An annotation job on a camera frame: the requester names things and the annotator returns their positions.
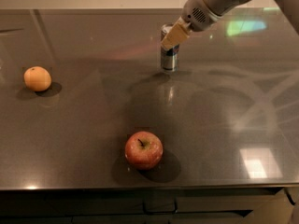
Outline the orange fruit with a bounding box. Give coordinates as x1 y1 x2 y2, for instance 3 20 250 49
23 66 51 91

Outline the black right cabinet handle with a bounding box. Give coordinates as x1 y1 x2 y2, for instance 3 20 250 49
284 188 296 206

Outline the silver blue redbull can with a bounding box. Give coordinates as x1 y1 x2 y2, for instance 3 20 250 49
161 23 179 72

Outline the red apple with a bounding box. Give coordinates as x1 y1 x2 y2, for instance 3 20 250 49
125 131 164 171

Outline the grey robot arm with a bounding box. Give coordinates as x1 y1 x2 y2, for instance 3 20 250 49
161 0 299 50

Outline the black drawer handle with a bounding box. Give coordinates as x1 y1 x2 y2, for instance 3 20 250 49
142 199 178 215

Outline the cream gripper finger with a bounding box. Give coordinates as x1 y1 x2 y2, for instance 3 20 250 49
161 18 191 50

